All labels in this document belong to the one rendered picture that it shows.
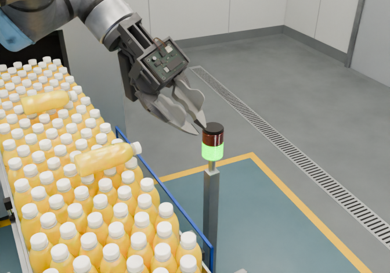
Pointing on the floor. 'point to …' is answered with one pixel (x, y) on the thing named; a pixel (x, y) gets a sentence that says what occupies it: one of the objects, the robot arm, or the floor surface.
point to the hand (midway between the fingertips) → (194, 126)
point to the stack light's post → (211, 209)
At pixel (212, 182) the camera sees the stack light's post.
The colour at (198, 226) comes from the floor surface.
